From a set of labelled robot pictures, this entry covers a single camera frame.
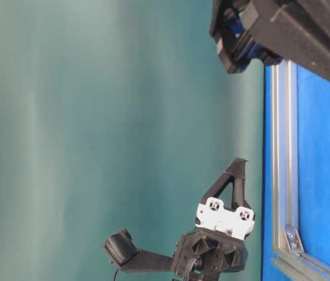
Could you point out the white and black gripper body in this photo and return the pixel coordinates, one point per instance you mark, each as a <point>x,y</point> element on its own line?
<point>216,244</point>

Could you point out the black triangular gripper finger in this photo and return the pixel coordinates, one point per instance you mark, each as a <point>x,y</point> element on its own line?
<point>234,174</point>

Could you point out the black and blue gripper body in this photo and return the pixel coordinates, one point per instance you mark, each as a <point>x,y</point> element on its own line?
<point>235,44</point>

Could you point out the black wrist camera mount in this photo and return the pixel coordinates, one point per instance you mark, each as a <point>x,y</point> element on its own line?
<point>130,259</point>

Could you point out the aluminium frame profile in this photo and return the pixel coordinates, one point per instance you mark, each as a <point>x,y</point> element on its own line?
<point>287,244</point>

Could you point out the black long gripper finger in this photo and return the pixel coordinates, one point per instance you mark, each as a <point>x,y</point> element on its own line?
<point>298,31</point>

